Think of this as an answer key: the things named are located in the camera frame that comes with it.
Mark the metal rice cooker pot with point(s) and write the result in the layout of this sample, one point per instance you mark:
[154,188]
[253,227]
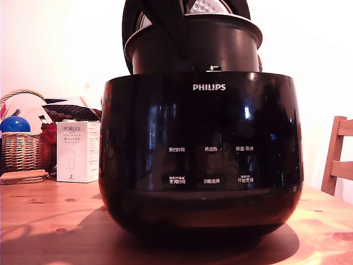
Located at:
[198,47]

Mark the blue ball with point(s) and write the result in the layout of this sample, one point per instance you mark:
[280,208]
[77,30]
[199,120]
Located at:
[15,124]

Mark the stack of cork coasters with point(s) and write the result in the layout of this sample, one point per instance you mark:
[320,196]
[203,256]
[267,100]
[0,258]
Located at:
[22,176]

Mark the wooden chair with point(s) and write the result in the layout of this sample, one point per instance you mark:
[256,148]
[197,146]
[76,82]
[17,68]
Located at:
[337,165]

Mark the white Porlex cardboard box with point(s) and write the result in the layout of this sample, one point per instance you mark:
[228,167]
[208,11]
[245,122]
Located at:
[74,154]

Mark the black rice cooker lid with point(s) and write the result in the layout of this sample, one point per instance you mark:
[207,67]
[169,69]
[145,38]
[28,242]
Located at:
[132,16]

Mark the black Philips rice cooker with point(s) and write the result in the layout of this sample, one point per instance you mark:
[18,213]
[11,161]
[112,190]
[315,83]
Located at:
[201,165]

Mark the woven wicker basket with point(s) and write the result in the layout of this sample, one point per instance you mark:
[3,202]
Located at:
[22,151]

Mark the dark dotted cloth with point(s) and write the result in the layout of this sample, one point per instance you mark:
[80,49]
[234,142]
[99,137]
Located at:
[71,112]

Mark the red fabric pouch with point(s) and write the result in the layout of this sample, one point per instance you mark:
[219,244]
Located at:
[49,135]

